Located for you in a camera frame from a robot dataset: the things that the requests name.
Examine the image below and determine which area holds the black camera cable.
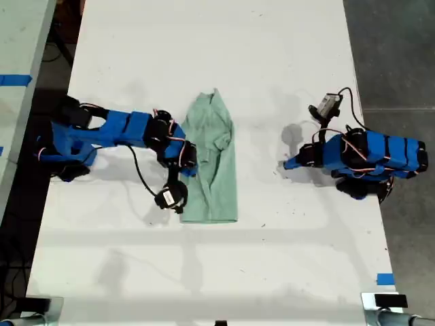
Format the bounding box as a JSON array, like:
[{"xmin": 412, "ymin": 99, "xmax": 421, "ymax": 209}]
[
  {"xmin": 127, "ymin": 145, "xmax": 160, "ymax": 199},
  {"xmin": 336, "ymin": 86, "xmax": 368, "ymax": 131}
]

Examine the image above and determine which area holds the metal table bracket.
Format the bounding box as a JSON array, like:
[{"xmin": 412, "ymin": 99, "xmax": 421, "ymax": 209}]
[
  {"xmin": 33, "ymin": 295, "xmax": 65, "ymax": 326},
  {"xmin": 360, "ymin": 291, "xmax": 409, "ymax": 326}
]

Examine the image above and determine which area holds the grey metal tube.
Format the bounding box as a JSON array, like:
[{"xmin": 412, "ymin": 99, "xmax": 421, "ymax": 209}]
[{"xmin": 376, "ymin": 309, "xmax": 435, "ymax": 326}]

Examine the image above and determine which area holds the black camera box silver face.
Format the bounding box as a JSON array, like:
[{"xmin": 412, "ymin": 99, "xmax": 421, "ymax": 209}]
[{"xmin": 307, "ymin": 92, "xmax": 343, "ymax": 119}]

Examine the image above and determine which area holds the pale grey side table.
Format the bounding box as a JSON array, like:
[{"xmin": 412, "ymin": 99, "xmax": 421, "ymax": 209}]
[{"xmin": 0, "ymin": 0, "xmax": 58, "ymax": 221}]

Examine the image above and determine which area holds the long blue tape strip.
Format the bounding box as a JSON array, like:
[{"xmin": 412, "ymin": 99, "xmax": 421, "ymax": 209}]
[{"xmin": 0, "ymin": 74, "xmax": 33, "ymax": 87}]

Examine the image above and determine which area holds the black camera box white label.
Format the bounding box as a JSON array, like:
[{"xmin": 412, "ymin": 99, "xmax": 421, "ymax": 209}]
[{"xmin": 154, "ymin": 181, "xmax": 189, "ymax": 215}]

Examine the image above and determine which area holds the small black box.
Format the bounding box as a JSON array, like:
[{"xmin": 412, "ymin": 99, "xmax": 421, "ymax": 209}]
[
  {"xmin": 374, "ymin": 293, "xmax": 408, "ymax": 309},
  {"xmin": 19, "ymin": 297, "xmax": 52, "ymax": 314}
]

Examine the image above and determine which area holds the black camera stalk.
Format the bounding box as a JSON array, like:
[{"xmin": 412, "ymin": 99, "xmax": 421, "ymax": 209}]
[
  {"xmin": 167, "ymin": 163, "xmax": 180, "ymax": 186},
  {"xmin": 311, "ymin": 114, "xmax": 334, "ymax": 145}
]

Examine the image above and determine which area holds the short blue tape strip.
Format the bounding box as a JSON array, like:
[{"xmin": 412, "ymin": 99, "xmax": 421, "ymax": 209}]
[{"xmin": 376, "ymin": 272, "xmax": 396, "ymax": 287}]

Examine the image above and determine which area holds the black floor cable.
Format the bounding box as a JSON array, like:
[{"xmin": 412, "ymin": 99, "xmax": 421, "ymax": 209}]
[{"xmin": 42, "ymin": 32, "xmax": 75, "ymax": 69}]

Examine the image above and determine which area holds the pale green T-shirt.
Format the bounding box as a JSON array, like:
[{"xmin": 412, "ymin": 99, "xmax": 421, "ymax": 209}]
[{"xmin": 178, "ymin": 87, "xmax": 239, "ymax": 225}]

